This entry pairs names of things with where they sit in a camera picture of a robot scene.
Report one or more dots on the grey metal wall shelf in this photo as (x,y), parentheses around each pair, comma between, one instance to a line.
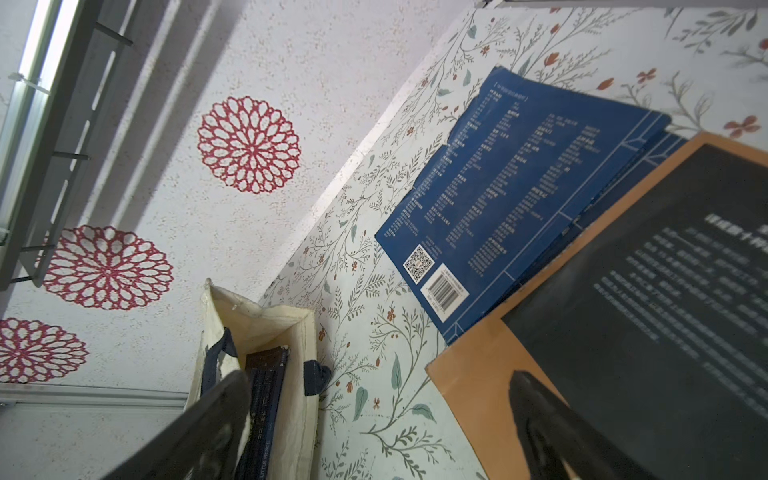
(59,95)

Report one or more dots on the orange spine book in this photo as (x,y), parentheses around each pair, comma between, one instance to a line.
(651,326)

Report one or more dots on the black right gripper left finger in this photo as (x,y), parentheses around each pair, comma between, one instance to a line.
(202,443)

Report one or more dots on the beige canvas tote bag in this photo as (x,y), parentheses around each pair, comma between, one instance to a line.
(236,327)

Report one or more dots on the black book with barcode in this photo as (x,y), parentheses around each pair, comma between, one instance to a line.
(648,158)

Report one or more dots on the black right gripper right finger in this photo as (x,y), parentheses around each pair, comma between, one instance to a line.
(557,441)

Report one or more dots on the blue books in bag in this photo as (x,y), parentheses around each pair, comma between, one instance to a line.
(266,372)

